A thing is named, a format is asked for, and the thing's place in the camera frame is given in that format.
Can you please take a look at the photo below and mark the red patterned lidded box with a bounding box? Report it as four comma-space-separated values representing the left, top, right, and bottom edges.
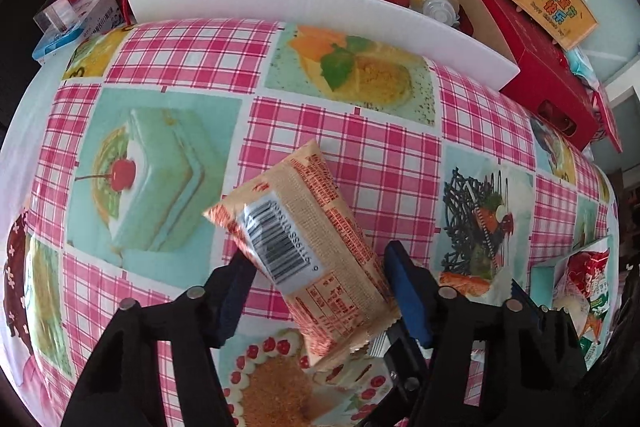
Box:
592, 84, 623, 153

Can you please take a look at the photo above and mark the large red gift box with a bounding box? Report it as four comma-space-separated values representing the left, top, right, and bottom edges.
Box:
465, 0, 598, 150

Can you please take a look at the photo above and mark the clear acrylic box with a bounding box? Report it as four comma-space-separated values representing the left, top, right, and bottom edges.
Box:
32, 0, 124, 65

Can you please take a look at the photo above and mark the cartoon girl bedsheet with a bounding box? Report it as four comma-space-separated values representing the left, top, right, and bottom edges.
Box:
1, 46, 72, 426

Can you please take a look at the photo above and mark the beige orange snack packet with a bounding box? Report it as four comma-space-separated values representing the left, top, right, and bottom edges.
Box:
204, 141, 400, 371

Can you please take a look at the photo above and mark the blue wet wipes pack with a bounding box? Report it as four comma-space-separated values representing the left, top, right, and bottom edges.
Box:
565, 46, 600, 91

